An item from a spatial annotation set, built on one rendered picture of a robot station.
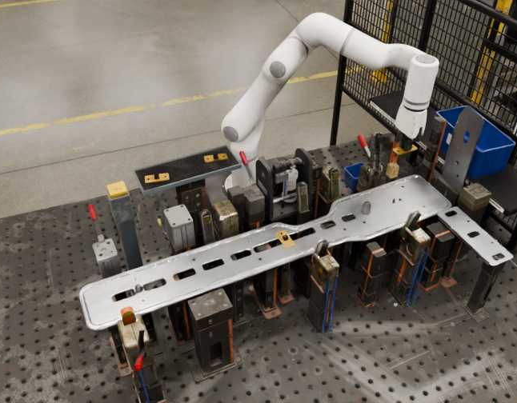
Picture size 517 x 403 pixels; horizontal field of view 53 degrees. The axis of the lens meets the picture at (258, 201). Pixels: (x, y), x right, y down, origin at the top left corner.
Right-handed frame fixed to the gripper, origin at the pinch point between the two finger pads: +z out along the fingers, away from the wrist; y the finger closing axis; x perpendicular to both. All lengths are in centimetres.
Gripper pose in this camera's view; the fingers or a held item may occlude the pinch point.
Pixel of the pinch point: (406, 143)
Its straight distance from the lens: 190.0
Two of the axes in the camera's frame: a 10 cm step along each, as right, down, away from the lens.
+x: 9.0, -2.9, 3.2
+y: 4.3, 6.0, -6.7
